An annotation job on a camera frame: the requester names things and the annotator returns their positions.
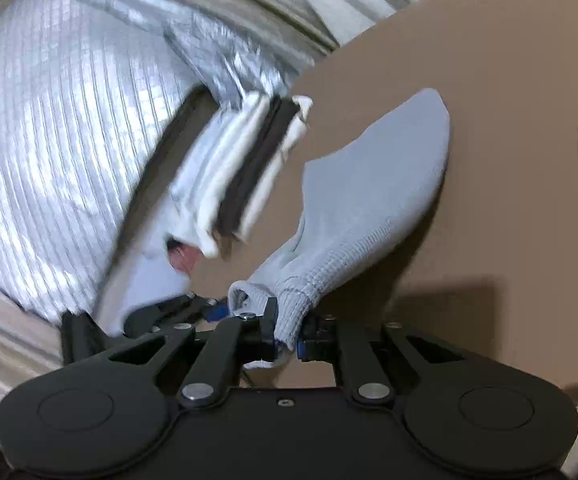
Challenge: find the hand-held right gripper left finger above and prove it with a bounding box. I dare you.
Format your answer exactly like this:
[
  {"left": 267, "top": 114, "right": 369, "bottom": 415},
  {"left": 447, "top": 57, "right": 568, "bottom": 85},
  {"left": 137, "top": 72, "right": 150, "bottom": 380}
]
[{"left": 109, "top": 297, "right": 280, "bottom": 409}]

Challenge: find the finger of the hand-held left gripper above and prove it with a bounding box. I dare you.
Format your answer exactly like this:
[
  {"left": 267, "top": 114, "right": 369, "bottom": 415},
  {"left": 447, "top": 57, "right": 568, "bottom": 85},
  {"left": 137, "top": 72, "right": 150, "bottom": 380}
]
[{"left": 124, "top": 294, "right": 231, "bottom": 337}]

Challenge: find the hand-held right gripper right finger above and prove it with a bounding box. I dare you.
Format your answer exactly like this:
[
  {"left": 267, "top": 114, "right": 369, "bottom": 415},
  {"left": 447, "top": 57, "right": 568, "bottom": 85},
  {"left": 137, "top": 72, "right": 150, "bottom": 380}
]
[{"left": 296, "top": 312, "right": 466, "bottom": 407}]

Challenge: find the grey knit sweater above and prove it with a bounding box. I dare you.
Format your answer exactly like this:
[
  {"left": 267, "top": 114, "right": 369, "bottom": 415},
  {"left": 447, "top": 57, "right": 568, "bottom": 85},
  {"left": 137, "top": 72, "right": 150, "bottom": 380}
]
[{"left": 226, "top": 87, "right": 452, "bottom": 368}]

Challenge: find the stack of folded clothes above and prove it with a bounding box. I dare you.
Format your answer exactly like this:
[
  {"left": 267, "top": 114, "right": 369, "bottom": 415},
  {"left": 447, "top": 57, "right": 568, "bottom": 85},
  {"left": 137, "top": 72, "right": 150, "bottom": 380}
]
[{"left": 166, "top": 91, "right": 315, "bottom": 260}]

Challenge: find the pink suitcase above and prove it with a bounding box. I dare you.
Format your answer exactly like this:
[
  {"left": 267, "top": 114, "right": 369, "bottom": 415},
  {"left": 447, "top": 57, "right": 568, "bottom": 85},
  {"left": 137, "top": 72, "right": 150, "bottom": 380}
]
[{"left": 169, "top": 240, "right": 203, "bottom": 279}]

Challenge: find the quilted silver insulation sheet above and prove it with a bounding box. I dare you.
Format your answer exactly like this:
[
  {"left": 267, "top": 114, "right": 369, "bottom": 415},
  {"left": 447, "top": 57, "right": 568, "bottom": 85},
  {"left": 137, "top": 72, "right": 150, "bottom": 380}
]
[{"left": 0, "top": 0, "right": 230, "bottom": 321}]

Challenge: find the crumpled silver foil sheet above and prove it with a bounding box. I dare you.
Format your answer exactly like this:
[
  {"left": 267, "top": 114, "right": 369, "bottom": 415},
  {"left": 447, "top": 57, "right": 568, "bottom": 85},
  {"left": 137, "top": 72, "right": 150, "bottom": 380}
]
[{"left": 164, "top": 10, "right": 320, "bottom": 111}]

